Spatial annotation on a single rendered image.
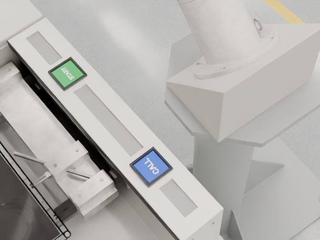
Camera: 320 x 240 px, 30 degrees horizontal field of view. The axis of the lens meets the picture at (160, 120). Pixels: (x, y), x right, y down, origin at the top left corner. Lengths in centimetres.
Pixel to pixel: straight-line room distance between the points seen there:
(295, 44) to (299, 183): 102
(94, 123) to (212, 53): 28
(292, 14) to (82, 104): 153
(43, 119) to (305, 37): 54
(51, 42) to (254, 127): 45
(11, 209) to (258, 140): 51
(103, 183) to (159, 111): 114
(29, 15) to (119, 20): 123
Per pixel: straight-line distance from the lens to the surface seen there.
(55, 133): 121
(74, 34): 247
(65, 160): 115
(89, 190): 111
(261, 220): 205
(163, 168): 106
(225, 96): 109
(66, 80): 117
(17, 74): 127
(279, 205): 208
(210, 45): 119
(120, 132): 110
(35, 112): 124
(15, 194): 115
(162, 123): 221
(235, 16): 118
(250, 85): 113
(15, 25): 127
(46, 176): 115
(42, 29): 126
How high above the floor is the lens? 192
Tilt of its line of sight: 60 degrees down
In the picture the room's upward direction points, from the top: 4 degrees counter-clockwise
